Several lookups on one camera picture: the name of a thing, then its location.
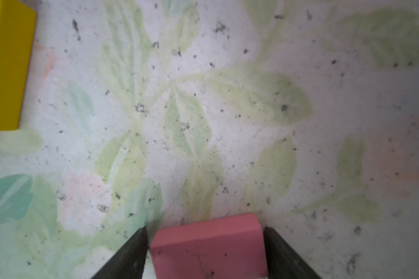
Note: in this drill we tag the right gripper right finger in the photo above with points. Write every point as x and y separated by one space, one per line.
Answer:
283 261

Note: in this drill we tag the yellow rectangular wood block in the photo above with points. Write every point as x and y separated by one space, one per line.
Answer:
17 27

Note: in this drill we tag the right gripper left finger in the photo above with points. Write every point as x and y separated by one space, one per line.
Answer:
129 260

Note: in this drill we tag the pink rectangular wood block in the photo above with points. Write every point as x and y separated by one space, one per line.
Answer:
226 248

